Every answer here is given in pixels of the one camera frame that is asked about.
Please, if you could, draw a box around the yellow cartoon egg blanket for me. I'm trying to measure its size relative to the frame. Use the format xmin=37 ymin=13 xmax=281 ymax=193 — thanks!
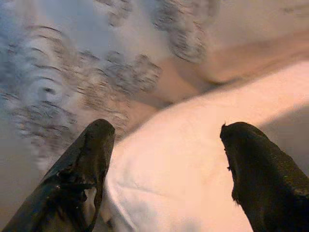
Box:
xmin=0 ymin=0 xmax=309 ymax=232

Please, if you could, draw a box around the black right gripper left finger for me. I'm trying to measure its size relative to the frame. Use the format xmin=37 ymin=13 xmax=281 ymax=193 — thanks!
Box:
xmin=0 ymin=118 xmax=116 ymax=232

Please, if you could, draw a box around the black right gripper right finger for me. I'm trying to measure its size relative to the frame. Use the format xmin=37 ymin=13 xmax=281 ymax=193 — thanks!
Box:
xmin=220 ymin=122 xmax=309 ymax=232

